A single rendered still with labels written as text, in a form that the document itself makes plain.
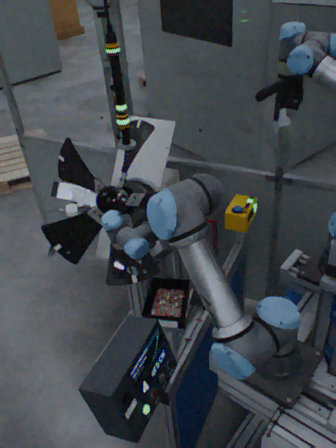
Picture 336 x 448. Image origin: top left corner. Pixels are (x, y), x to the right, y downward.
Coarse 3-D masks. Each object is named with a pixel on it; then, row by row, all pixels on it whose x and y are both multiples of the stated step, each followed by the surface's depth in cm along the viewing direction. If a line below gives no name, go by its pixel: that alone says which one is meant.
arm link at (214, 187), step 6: (198, 174) 120; (204, 174) 119; (204, 180) 116; (210, 180) 117; (216, 180) 119; (210, 186) 116; (216, 186) 117; (210, 192) 115; (216, 192) 116; (222, 192) 119; (216, 198) 116; (222, 198) 119; (216, 204) 117; (216, 210) 121; (156, 240) 154
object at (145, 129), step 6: (138, 120) 186; (144, 126) 181; (150, 126) 179; (132, 132) 188; (138, 132) 183; (144, 132) 180; (150, 132) 178; (132, 138) 186; (138, 138) 182; (144, 138) 179; (138, 144) 181; (132, 150) 183; (138, 150) 180; (126, 156) 188; (132, 156) 182; (126, 162) 185; (132, 162) 181; (126, 168) 183
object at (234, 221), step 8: (232, 200) 201; (240, 200) 201; (256, 200) 202; (232, 208) 196; (248, 208) 195; (232, 216) 194; (240, 216) 192; (232, 224) 196; (240, 224) 194; (248, 224) 197
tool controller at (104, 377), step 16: (128, 320) 128; (144, 320) 126; (128, 336) 122; (144, 336) 120; (160, 336) 125; (112, 352) 119; (128, 352) 117; (144, 352) 118; (160, 352) 125; (96, 368) 116; (112, 368) 114; (128, 368) 113; (144, 368) 118; (160, 368) 125; (96, 384) 111; (112, 384) 110; (128, 384) 112; (160, 384) 125; (96, 400) 111; (112, 400) 107; (128, 400) 110; (144, 400) 118; (96, 416) 116; (112, 416) 112; (128, 416) 112; (144, 416) 118; (112, 432) 118; (128, 432) 113
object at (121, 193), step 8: (104, 192) 184; (112, 192) 182; (120, 192) 181; (128, 192) 191; (96, 200) 184; (104, 200) 183; (112, 200) 182; (120, 200) 180; (104, 208) 183; (112, 208) 181; (120, 208) 182; (128, 208) 190
